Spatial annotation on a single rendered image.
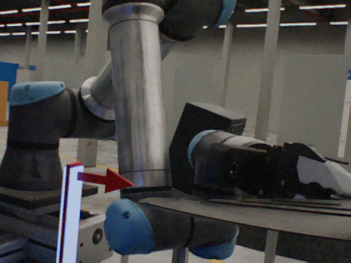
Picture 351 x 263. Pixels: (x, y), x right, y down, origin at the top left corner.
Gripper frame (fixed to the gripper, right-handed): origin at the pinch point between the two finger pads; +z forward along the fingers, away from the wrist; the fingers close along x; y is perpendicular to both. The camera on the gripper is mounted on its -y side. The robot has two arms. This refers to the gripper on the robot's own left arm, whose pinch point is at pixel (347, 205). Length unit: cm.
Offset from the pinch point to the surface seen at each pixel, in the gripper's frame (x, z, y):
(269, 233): 42, -148, 98
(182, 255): 24, -51, 9
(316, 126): -25, -502, 393
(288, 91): -70, -544, 364
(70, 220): 6.7, -8.6, -23.3
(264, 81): -126, -972, 581
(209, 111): -7, -55, 10
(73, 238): 8.6, -9.4, -22.6
